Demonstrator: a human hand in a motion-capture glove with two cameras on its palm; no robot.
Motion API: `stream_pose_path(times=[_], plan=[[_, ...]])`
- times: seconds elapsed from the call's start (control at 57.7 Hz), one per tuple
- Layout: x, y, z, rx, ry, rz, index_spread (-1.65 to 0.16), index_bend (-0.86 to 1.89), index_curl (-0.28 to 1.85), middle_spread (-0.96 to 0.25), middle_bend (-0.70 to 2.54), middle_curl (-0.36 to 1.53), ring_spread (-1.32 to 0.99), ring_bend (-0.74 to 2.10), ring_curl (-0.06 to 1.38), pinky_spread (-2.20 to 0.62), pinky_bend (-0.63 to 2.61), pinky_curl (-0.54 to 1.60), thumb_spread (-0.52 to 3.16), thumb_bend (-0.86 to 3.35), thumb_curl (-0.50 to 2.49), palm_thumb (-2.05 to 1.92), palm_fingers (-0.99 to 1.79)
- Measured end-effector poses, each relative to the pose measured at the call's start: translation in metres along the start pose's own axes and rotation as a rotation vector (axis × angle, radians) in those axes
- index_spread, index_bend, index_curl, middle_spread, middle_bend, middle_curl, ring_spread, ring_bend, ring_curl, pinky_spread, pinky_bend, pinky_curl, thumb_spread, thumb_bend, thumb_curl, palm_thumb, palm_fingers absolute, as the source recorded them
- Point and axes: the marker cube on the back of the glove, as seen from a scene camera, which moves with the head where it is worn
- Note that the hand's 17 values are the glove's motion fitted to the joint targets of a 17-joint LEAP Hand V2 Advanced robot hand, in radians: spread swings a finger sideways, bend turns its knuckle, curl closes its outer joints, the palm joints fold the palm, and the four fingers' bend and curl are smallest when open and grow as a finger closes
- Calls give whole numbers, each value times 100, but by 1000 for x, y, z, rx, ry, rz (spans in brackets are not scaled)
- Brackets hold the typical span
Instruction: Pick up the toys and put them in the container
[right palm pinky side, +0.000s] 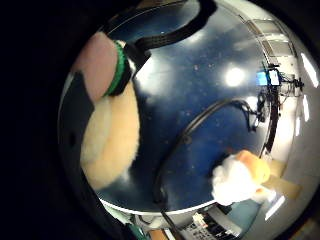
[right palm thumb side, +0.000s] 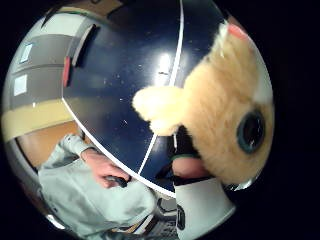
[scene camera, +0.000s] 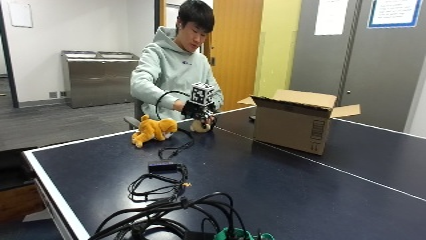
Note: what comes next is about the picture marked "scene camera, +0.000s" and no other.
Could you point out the stainless steel bin cabinet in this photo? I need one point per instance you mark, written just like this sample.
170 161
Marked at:
99 78

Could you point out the orange plush dog toy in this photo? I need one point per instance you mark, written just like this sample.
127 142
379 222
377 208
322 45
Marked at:
153 130

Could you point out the black power brick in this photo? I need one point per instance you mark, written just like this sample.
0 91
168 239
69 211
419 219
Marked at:
198 235

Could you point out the blue framed notice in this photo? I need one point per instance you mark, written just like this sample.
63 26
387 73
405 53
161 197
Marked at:
394 12

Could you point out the grey metal cabinet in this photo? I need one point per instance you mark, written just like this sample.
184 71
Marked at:
354 63

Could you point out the white wall board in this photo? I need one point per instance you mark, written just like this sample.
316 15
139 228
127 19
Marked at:
20 13

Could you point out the small black adapter box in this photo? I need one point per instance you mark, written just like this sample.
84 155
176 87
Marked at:
163 166

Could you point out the grey chair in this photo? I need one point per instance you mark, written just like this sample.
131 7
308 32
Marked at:
135 116

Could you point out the the person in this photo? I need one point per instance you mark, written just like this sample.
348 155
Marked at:
170 66

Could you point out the white marker cube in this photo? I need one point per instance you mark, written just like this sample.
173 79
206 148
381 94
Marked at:
202 93

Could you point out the beige plush toy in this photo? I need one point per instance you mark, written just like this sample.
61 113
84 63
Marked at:
200 126

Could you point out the open cardboard box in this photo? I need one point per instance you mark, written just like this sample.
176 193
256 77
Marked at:
293 128

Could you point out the wooden door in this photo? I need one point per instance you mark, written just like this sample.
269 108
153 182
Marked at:
236 50

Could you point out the green object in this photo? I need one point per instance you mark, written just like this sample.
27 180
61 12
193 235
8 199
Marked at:
240 234

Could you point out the white paper sheet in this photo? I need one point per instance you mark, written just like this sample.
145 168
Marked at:
330 16

